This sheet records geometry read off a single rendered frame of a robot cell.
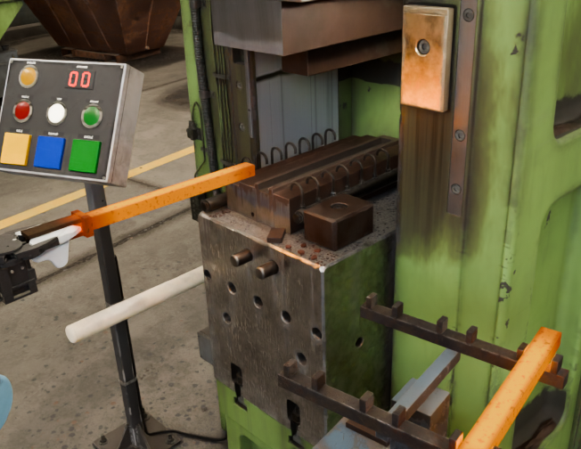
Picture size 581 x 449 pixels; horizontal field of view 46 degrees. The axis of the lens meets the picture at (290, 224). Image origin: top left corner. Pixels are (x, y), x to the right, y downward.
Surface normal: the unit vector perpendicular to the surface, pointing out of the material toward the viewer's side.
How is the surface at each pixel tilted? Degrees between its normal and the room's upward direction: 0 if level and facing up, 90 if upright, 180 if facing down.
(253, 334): 90
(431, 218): 90
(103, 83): 60
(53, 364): 0
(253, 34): 90
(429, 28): 90
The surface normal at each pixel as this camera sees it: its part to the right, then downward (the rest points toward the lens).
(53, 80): -0.33, -0.10
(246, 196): -0.72, 0.32
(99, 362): -0.04, -0.91
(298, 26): 0.69, 0.28
